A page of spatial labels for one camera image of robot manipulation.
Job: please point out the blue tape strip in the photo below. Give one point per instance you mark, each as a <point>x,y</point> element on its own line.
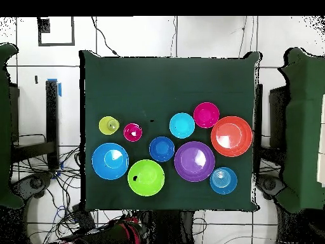
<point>60,90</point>

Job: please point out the dark green table cloth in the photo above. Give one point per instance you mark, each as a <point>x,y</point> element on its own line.
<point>165,86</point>

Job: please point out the large blue bowl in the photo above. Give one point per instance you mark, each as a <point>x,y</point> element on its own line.
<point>99,160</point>

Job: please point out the green-covered side table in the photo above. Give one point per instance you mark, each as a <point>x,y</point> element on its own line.
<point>5,127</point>
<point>304,127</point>

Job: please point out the pink cup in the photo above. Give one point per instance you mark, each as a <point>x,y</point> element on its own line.
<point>128,135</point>

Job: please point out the grey round floor base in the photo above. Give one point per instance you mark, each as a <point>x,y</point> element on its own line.
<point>270,184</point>
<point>35,183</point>

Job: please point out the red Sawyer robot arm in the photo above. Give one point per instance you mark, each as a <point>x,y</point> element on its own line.
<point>114,233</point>

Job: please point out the orange bowl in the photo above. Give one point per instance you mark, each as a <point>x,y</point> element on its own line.
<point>231,136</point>

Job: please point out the translucent blue bowl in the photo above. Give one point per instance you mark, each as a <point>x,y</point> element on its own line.
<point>223,180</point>

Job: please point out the purple bowl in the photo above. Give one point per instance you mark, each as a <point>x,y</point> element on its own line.
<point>188,162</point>

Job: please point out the dark grey floor box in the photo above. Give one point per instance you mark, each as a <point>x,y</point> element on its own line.
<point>85,218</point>

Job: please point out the green bowl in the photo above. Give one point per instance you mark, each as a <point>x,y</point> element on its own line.
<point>149,180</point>

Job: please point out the small dark blue bowl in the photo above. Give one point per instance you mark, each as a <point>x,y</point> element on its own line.
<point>161,149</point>

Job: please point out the black square floor frame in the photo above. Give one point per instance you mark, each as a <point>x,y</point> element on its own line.
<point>43,25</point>

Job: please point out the black metal frame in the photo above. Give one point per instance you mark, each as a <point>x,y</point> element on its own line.
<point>52,122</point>
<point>258,127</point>

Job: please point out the small cyan bowl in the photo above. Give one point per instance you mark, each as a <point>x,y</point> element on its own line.
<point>182,125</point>

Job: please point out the white sheet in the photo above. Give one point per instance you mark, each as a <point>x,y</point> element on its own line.
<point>322,152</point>

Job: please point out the yellow cup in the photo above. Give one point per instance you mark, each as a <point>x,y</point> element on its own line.
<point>104,125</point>

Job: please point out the black equipment box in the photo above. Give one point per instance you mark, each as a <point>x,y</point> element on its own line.
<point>14,114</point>
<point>278,117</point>

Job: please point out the pink bowl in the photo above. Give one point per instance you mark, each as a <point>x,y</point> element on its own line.
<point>206,115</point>

